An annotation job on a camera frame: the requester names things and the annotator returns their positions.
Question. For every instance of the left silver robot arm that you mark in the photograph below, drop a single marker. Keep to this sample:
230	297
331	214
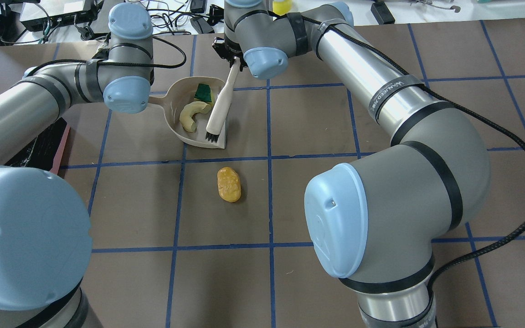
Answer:
45	244

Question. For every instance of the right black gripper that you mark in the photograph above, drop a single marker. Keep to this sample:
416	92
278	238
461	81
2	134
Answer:
221	48

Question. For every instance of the black power adapter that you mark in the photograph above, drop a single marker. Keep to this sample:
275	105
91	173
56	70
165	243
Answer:
382	13

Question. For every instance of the large black power brick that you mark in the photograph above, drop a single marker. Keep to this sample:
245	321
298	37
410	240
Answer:
36	16

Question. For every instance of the pale yellow curved trash piece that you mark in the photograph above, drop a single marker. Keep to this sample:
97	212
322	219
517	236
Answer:
188	112

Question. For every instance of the yellow tape roll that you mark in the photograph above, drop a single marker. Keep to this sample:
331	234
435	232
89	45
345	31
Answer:
281	7

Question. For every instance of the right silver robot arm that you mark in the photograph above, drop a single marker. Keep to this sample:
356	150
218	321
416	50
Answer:
372	221

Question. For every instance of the green trash piece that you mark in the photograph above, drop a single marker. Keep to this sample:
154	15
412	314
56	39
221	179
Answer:
204	94

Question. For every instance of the bin with black bag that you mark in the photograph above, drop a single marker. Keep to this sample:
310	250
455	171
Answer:
45	151

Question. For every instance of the beige hand brush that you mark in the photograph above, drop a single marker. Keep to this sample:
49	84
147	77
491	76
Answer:
222	104

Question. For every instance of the beige plastic dustpan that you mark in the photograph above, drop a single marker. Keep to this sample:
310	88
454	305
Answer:
180	94

